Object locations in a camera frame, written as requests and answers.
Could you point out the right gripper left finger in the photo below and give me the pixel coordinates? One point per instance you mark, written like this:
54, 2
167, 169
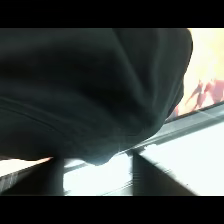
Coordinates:
46, 181

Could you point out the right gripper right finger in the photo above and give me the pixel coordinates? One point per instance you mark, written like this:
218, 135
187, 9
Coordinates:
150, 180

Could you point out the black garment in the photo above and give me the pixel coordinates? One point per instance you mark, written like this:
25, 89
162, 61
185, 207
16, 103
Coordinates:
83, 86

